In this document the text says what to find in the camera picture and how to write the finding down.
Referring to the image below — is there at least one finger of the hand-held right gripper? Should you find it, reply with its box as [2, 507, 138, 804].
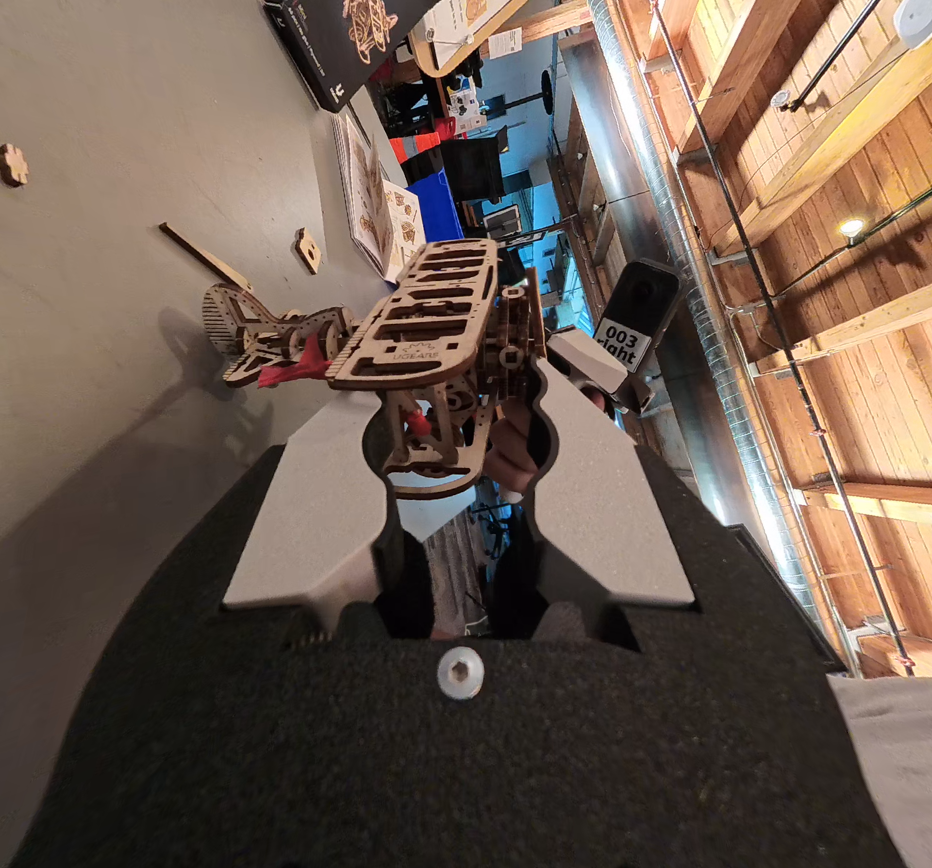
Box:
[546, 328, 631, 394]

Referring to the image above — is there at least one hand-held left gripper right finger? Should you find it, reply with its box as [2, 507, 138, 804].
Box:
[523, 357, 698, 642]

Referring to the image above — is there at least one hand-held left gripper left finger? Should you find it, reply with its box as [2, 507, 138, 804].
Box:
[222, 373, 400, 632]

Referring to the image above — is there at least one wooden biplane model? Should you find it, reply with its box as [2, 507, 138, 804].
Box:
[202, 238, 547, 501]

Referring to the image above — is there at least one grey desk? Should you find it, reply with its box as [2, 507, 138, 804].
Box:
[0, 0, 438, 854]

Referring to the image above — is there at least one person's right hand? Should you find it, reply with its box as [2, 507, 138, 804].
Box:
[483, 398, 543, 505]

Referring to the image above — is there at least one small black monitor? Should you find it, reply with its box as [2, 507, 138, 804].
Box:
[440, 129, 507, 202]

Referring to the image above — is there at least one blue storage bin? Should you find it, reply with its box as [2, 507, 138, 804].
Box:
[405, 169, 467, 243]

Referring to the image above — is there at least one open instruction booklet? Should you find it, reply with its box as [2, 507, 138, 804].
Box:
[331, 114, 427, 283]

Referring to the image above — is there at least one pointed wooden stick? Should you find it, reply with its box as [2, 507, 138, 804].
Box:
[159, 222, 245, 294]

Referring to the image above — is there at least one white ceiling device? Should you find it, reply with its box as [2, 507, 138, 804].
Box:
[894, 0, 932, 50]

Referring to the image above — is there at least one black model kit box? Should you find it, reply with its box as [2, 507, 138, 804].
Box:
[264, 0, 452, 113]

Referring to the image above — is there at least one silver spiral air duct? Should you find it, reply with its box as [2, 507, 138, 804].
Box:
[575, 0, 864, 676]

